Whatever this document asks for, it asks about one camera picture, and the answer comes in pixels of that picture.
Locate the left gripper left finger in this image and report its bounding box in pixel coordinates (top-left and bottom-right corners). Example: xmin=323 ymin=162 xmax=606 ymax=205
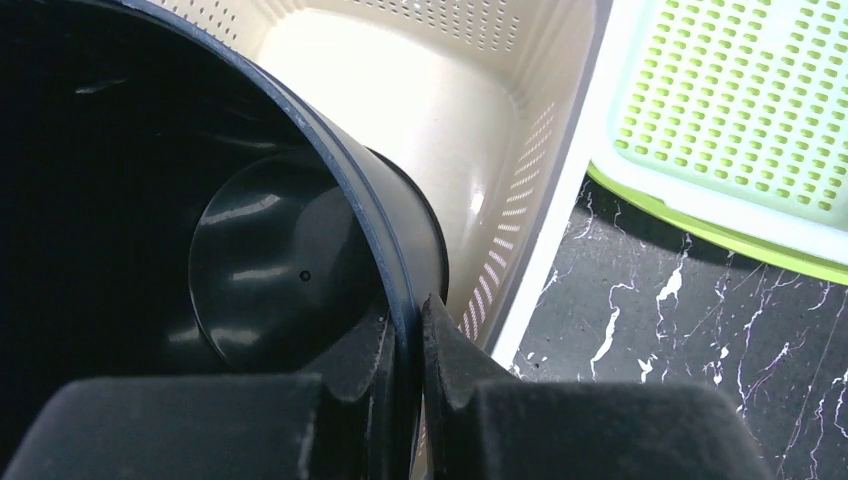
xmin=4 ymin=298 xmax=398 ymax=479

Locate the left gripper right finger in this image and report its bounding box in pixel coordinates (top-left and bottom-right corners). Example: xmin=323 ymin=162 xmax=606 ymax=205
xmin=422 ymin=296 xmax=769 ymax=479

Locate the large dark blue bucket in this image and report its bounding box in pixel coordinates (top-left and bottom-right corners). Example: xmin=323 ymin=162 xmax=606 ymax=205
xmin=1 ymin=1 xmax=449 ymax=479

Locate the cream perforated laundry basket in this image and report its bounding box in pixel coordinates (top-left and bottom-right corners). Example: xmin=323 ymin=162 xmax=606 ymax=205
xmin=161 ymin=1 xmax=612 ymax=368

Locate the green and white strainer basket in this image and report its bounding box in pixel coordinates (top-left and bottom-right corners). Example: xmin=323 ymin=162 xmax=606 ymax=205
xmin=581 ymin=0 xmax=847 ymax=284

